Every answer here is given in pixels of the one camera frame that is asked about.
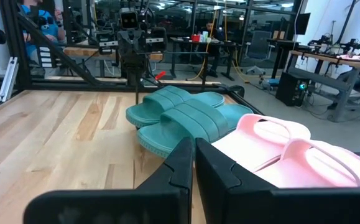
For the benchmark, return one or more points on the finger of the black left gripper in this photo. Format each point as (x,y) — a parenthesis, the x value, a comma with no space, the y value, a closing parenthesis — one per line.
(124,43)
(138,43)

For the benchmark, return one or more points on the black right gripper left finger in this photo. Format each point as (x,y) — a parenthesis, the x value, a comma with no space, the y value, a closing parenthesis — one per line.
(111,208)

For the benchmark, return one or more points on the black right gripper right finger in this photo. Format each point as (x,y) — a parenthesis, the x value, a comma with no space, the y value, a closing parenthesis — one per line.
(276,208)

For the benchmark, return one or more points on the pink rubber slide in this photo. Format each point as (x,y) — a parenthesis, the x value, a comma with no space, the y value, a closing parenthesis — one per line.
(248,149)
(316,168)

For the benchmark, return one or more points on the green rubber slide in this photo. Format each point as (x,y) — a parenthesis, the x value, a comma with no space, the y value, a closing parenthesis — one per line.
(155,109)
(179,130)

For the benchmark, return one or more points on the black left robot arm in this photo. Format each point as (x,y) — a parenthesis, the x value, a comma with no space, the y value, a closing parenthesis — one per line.
(134,70)

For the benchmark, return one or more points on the wooden top workbench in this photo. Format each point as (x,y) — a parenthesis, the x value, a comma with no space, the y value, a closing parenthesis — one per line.
(332,60)
(80,51)

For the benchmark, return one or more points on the black table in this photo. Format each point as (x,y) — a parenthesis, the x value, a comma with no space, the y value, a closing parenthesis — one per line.
(204,43)

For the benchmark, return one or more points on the person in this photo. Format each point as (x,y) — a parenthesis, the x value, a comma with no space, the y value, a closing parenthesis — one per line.
(210,34)
(47,29)

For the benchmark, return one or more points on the black box with white labels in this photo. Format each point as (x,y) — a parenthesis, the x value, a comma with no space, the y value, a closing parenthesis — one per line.
(44,57)

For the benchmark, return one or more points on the grey office chair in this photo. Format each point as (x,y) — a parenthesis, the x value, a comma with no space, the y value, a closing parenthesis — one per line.
(259,46)

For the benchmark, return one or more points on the black computer tower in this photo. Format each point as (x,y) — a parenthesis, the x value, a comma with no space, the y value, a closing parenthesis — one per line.
(290,90)

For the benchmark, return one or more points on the silver aluminium extrusion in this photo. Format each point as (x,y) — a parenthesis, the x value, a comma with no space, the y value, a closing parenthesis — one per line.
(8,81)

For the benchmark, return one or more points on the black monitor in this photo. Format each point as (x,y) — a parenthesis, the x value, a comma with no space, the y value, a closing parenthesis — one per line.
(303,24)

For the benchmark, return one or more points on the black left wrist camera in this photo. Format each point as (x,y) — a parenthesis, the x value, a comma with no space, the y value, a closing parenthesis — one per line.
(129,19)

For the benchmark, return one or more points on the black frame bracket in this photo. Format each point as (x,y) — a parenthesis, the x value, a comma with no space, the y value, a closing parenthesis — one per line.
(238,90)

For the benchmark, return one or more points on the black aluminium table frame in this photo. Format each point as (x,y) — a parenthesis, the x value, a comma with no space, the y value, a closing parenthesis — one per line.
(15,46)

